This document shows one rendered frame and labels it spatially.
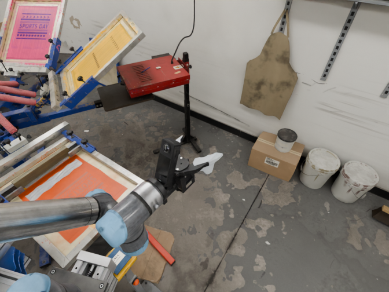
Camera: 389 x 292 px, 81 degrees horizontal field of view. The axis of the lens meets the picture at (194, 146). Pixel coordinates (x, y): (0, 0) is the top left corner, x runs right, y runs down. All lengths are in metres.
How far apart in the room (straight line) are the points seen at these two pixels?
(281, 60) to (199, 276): 2.07
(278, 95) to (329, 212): 1.31
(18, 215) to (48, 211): 0.06
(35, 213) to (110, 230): 0.15
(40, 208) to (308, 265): 2.21
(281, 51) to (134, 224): 2.12
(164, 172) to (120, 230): 0.17
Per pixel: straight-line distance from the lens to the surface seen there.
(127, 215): 0.55
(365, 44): 2.34
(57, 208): 0.60
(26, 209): 0.57
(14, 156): 1.89
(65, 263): 1.36
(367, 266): 2.70
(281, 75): 2.47
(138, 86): 2.07
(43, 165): 1.71
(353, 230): 2.81
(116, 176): 1.57
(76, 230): 1.46
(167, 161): 0.57
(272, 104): 2.64
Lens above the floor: 2.16
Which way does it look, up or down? 46 degrees down
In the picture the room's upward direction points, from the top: straight up
